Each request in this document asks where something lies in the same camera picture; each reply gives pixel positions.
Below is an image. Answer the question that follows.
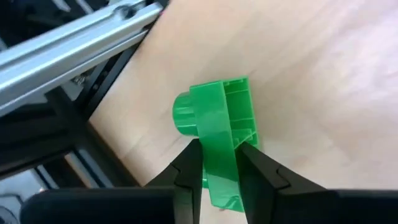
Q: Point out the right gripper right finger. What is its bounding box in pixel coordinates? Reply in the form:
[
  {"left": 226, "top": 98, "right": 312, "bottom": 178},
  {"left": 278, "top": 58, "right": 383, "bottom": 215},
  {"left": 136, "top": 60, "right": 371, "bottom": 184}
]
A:
[{"left": 236, "top": 141, "right": 398, "bottom": 224}]

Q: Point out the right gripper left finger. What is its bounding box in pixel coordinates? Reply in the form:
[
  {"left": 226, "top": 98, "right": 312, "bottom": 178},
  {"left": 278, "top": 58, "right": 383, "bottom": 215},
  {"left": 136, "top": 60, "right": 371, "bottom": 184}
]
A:
[{"left": 20, "top": 138, "right": 205, "bottom": 224}]

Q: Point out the large green toy brick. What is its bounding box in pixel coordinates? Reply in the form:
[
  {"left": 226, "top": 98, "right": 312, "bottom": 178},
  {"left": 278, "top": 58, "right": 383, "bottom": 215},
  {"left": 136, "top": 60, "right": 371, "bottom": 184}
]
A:
[{"left": 172, "top": 76, "right": 261, "bottom": 214}]

